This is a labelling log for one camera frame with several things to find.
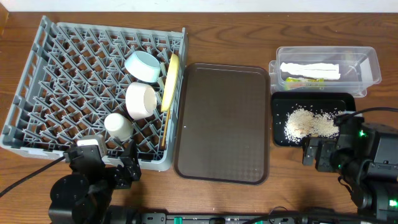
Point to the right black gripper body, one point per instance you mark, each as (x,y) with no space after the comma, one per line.
(328,148)

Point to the light blue bowl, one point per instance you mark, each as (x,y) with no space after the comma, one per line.
(143,66)

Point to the wooden chopstick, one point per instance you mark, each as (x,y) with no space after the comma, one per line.
(165,128)

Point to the clear plastic waste bin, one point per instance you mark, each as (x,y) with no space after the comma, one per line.
(359,69)

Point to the grey plastic dishwasher rack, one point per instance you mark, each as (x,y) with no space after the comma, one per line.
(73,78)

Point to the white paper cup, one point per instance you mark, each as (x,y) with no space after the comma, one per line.
(118,126)

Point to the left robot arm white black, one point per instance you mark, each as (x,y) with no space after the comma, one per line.
(85,195)

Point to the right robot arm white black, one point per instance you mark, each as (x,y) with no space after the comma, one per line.
(365,157)

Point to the green orange snack wrapper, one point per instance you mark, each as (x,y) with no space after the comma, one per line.
(303,80)

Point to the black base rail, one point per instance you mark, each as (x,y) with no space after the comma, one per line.
(199,217)

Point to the spilled rice pile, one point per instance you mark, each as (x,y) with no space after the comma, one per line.
(303,123)

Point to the pink white small plate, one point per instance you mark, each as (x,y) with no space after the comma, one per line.
(140,100)

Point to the white crumpled tissue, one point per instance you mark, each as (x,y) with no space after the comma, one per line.
(326,71)

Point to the yellow round plate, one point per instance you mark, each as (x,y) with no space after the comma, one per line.
(170,84)

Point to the black rectangular tray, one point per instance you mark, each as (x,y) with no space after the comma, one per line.
(283,104)

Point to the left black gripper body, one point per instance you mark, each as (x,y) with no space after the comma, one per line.
(125,172)

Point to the brown plastic serving tray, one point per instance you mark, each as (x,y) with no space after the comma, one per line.
(224,125)

